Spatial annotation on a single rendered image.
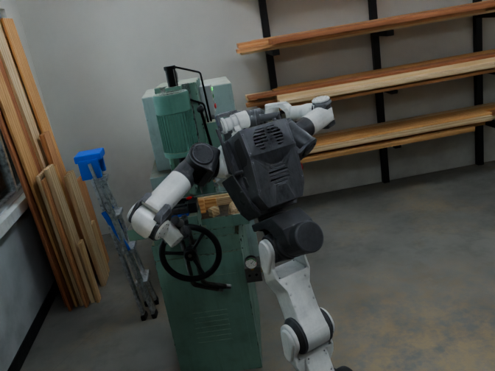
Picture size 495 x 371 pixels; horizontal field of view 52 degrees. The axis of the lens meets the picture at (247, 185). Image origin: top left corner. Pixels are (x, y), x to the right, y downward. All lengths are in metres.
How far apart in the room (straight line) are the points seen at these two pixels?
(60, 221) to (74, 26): 1.89
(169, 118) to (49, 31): 2.63
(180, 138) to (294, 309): 1.00
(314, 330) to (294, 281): 0.19
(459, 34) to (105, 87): 3.35
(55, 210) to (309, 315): 2.21
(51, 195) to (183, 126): 1.50
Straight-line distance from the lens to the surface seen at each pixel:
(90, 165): 3.19
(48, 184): 3.68
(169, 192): 1.75
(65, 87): 4.92
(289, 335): 1.97
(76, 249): 3.82
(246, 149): 1.75
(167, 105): 2.43
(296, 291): 1.96
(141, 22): 4.78
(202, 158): 1.79
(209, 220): 2.48
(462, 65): 4.93
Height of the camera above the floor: 1.78
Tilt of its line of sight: 18 degrees down
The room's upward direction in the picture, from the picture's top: 9 degrees counter-clockwise
